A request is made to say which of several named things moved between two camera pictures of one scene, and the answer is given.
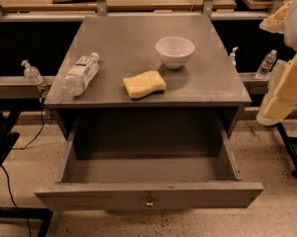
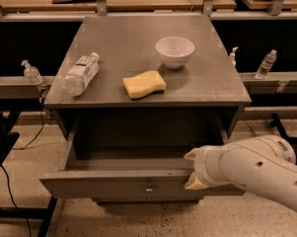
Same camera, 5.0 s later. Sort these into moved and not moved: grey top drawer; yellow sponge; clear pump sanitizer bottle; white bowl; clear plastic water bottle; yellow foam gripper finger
Moved: grey top drawer; yellow foam gripper finger
Not moved: white bowl; clear pump sanitizer bottle; clear plastic water bottle; yellow sponge
